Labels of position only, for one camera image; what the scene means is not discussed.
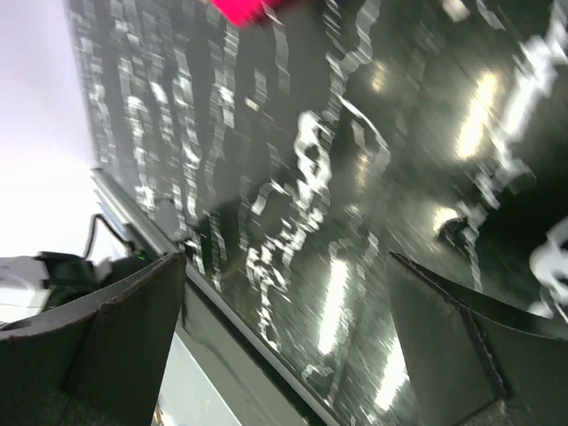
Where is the aluminium frame rail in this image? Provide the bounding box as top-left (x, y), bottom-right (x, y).
top-left (91, 168), bottom-right (185, 260)

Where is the magenta t shirt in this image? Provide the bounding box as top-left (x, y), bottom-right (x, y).
top-left (210, 0), bottom-right (293, 28)

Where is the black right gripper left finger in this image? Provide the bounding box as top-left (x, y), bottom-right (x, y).
top-left (1, 253), bottom-right (185, 425)

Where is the black marbled table mat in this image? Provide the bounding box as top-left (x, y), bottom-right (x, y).
top-left (67, 1), bottom-right (567, 425)

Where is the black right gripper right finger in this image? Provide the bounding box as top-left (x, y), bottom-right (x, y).
top-left (385, 253), bottom-right (567, 425)

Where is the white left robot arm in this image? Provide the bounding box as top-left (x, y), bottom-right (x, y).
top-left (1, 252), bottom-right (112, 329)

